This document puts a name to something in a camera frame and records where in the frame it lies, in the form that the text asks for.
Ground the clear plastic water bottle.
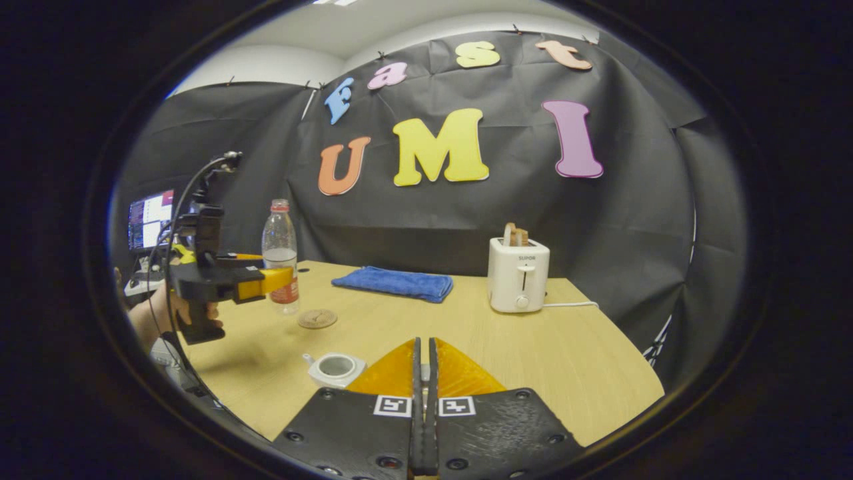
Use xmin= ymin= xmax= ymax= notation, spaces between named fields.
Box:
xmin=261 ymin=199 xmax=301 ymax=315

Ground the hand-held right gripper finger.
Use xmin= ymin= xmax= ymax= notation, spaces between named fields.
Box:
xmin=428 ymin=337 xmax=588 ymax=479
xmin=270 ymin=337 xmax=425 ymax=479

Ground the white toaster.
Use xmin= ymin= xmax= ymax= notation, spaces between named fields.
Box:
xmin=486 ymin=236 xmax=552 ymax=315

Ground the blue folded towel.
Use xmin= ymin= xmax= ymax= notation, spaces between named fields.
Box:
xmin=331 ymin=266 xmax=454 ymax=305

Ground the round wooden coaster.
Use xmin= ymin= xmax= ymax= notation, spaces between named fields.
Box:
xmin=297 ymin=309 xmax=339 ymax=331

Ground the white teacup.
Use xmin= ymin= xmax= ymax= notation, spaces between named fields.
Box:
xmin=303 ymin=352 xmax=368 ymax=390

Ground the computer monitor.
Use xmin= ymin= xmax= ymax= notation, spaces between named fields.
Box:
xmin=127 ymin=189 xmax=176 ymax=253

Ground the person's grey clothing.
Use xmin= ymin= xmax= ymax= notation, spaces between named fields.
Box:
xmin=148 ymin=337 xmax=197 ymax=394

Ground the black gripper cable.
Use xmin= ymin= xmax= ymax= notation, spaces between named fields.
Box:
xmin=145 ymin=155 xmax=231 ymax=321

